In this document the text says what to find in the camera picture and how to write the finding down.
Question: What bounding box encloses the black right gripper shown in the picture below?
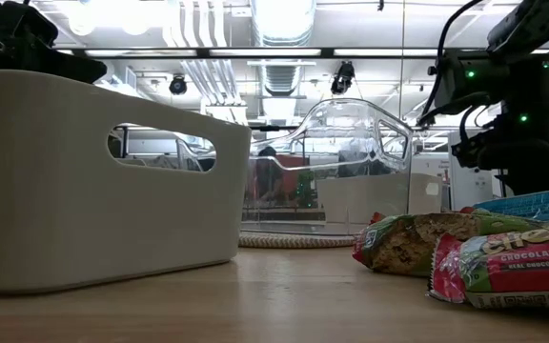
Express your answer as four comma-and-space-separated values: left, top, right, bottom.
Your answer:
450, 94, 549, 197

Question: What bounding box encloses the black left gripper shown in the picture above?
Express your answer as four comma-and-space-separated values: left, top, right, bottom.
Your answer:
0, 0, 110, 85

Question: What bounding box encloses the blue wrapper granola bar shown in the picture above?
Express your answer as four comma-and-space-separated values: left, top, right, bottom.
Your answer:
472, 186, 549, 224

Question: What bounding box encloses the red green Chewy granola bar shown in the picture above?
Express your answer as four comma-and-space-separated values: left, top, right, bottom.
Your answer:
427, 221, 549, 311

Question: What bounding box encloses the green wrapper granola bar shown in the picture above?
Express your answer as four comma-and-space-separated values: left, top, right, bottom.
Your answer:
352, 209, 549, 278

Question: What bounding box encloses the white floor appliance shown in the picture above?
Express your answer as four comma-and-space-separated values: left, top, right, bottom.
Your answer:
448, 131, 496, 212

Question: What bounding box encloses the black ceiling spotlight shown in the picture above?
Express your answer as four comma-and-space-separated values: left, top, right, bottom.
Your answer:
330, 60, 356, 96
168, 73, 189, 96

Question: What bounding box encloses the grey plastic bin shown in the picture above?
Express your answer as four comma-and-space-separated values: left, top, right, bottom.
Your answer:
0, 70, 253, 293

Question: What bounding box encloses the thin grey vertical pole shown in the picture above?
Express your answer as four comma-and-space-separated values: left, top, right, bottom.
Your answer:
399, 0, 407, 123

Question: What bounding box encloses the clear plastic bin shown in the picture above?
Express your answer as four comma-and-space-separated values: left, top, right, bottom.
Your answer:
174, 98, 415, 235

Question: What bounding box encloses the black overhead beam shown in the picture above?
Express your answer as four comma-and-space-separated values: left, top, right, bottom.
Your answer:
52, 46, 447, 60

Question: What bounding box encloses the person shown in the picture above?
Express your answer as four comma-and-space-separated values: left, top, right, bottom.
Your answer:
254, 146, 286, 205

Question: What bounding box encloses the small green plant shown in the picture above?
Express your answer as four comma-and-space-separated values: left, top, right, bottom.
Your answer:
295, 170, 316, 210

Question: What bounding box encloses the round woven mat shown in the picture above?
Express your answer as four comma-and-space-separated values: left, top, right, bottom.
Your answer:
238, 232, 357, 250

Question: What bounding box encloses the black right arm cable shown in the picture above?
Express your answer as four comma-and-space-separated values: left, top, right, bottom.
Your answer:
418, 0, 485, 126

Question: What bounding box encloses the silver ventilation duct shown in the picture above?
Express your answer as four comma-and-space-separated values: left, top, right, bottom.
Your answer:
250, 0, 317, 99

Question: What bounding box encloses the red wall panel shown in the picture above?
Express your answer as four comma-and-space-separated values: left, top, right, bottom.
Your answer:
250, 152, 315, 211

